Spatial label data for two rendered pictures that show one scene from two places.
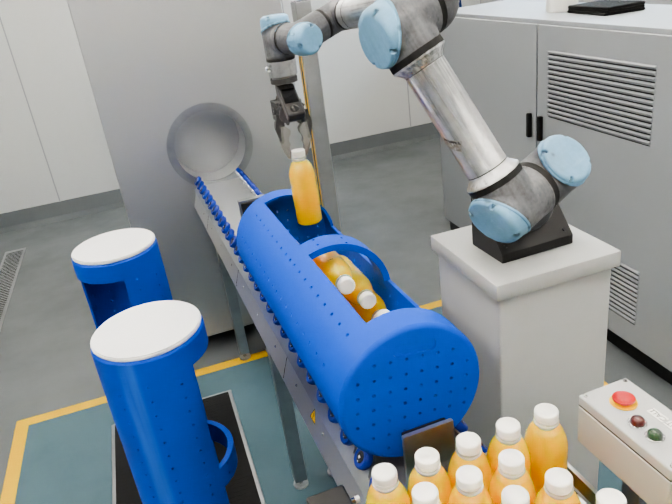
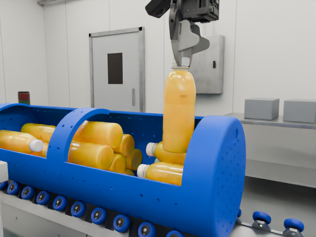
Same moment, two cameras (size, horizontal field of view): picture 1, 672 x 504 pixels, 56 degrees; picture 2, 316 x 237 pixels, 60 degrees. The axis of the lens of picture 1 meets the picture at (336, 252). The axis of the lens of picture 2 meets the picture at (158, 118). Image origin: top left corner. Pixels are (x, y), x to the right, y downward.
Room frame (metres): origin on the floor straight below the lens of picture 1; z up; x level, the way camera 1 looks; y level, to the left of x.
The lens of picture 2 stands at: (2.10, -0.39, 1.31)
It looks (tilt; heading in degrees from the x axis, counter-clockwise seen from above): 8 degrees down; 137
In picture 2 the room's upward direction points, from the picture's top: straight up
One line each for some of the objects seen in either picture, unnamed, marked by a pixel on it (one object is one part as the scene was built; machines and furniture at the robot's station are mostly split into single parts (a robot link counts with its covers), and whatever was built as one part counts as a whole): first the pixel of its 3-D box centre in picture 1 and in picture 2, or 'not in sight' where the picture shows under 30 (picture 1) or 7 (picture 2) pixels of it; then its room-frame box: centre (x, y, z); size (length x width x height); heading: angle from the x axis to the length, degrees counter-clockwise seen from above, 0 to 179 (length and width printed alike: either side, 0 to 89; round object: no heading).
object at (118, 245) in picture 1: (113, 245); not in sight; (2.03, 0.75, 1.03); 0.28 x 0.28 x 0.01
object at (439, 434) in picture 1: (427, 452); not in sight; (0.90, -0.12, 0.99); 0.10 x 0.02 x 0.12; 107
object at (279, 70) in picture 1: (281, 69); not in sight; (1.71, 0.08, 1.58); 0.08 x 0.08 x 0.05
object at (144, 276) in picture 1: (146, 354); not in sight; (2.03, 0.75, 0.59); 0.28 x 0.28 x 0.88
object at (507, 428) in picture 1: (508, 430); not in sight; (0.81, -0.24, 1.10); 0.04 x 0.04 x 0.02
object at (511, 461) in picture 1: (511, 463); not in sight; (0.73, -0.22, 1.10); 0.04 x 0.04 x 0.02
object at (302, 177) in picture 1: (304, 189); (178, 108); (1.69, 0.06, 1.25); 0.07 x 0.07 x 0.19
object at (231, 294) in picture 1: (233, 305); not in sight; (2.82, 0.54, 0.31); 0.06 x 0.06 x 0.63; 17
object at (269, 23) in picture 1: (277, 37); not in sight; (1.70, 0.07, 1.66); 0.09 x 0.08 x 0.11; 33
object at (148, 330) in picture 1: (146, 329); not in sight; (1.42, 0.50, 1.03); 0.28 x 0.28 x 0.01
